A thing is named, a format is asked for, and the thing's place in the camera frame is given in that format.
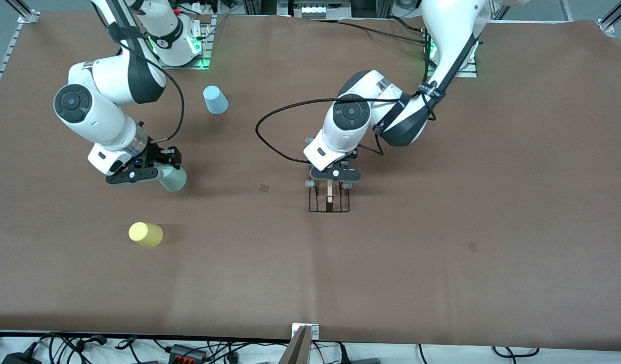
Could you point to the pale green plastic cup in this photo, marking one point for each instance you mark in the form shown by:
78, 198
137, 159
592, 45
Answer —
175, 181

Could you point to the yellow plastic cup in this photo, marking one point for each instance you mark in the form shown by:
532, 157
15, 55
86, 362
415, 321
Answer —
145, 234

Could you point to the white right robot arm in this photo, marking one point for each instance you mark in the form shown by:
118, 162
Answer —
93, 116

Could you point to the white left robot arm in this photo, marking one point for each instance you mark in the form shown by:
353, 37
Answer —
351, 116

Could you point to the light blue plastic cup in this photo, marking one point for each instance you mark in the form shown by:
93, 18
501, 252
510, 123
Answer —
215, 100

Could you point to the brown table mat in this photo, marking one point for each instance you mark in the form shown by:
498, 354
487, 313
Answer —
391, 278

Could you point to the white power strip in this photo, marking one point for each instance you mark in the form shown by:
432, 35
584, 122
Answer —
313, 10

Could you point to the black plug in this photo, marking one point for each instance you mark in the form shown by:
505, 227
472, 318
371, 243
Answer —
344, 354

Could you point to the black orange connector box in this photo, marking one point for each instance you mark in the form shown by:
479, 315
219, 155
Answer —
186, 352

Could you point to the grey flat box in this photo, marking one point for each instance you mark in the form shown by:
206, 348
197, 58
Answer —
366, 361

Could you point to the black power adapter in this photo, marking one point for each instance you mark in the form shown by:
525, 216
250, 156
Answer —
19, 359

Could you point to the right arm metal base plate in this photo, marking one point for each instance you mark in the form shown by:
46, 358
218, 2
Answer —
207, 45

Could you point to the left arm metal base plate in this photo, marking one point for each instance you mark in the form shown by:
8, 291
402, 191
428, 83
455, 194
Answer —
467, 74

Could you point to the small metal clamp bracket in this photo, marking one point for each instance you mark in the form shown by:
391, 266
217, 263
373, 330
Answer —
315, 331

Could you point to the aluminium camera pole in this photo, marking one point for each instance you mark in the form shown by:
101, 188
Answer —
298, 351

